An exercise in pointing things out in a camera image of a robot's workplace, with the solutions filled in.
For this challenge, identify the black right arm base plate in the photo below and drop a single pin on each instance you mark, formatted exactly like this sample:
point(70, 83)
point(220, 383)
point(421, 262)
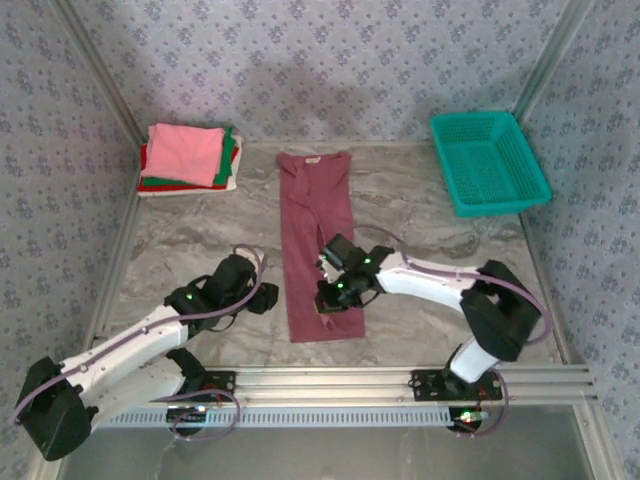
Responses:
point(430, 387)

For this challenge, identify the aluminium mounting rail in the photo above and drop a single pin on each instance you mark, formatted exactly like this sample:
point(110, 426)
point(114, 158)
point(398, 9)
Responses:
point(325, 385)

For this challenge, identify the aluminium frame post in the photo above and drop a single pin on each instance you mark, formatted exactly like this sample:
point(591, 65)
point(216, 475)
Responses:
point(100, 70)
point(555, 60)

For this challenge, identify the green folded t-shirt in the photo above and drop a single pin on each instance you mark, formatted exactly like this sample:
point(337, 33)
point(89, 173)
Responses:
point(226, 160)

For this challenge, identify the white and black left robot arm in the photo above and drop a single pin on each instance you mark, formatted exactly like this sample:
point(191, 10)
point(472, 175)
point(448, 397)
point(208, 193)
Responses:
point(130, 350)

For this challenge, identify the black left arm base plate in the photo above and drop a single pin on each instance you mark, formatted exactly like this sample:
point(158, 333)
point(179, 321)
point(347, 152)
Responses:
point(220, 385)

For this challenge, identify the maroon printed t-shirt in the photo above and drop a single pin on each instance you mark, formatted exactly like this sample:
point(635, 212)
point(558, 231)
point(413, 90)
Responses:
point(320, 200)

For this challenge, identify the aluminium table side rail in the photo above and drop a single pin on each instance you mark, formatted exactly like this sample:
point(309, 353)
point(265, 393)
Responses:
point(112, 265)
point(533, 240)

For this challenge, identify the teal plastic mesh basket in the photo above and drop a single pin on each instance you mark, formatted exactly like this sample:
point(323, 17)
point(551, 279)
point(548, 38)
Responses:
point(487, 165)

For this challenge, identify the controller board with green light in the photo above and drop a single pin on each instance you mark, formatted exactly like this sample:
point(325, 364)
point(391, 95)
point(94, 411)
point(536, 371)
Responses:
point(187, 412)
point(470, 416)

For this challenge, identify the red folded t-shirt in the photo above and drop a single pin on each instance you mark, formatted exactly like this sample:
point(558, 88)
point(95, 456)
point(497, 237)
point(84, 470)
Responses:
point(165, 188)

